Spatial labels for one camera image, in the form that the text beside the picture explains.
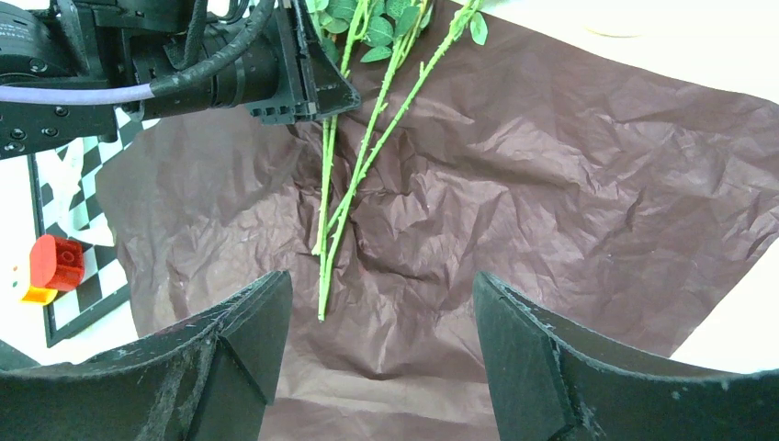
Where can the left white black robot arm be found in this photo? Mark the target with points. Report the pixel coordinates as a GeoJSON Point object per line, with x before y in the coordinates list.
{"type": "Point", "coordinates": [70, 69]}

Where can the dark red wrapping paper sheet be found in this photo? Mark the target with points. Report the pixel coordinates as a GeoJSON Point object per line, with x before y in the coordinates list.
{"type": "Point", "coordinates": [626, 200]}

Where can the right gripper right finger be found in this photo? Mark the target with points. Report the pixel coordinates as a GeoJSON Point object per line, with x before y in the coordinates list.
{"type": "Point", "coordinates": [551, 378]}

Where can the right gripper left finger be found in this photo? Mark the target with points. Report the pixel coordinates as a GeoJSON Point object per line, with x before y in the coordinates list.
{"type": "Point", "coordinates": [207, 377]}

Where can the black white chessboard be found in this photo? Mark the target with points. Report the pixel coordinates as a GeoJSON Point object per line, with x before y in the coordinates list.
{"type": "Point", "coordinates": [104, 287]}

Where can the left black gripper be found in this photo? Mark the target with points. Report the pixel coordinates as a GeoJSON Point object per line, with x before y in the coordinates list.
{"type": "Point", "coordinates": [283, 77]}

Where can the red toy block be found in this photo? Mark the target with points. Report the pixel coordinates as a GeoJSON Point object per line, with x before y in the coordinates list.
{"type": "Point", "coordinates": [56, 263]}

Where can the yellow toy block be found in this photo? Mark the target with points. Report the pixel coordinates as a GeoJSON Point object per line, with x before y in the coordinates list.
{"type": "Point", "coordinates": [40, 296]}

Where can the cream ribbon with gold lettering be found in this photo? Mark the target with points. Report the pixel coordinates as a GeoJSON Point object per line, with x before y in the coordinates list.
{"type": "Point", "coordinates": [64, 176]}

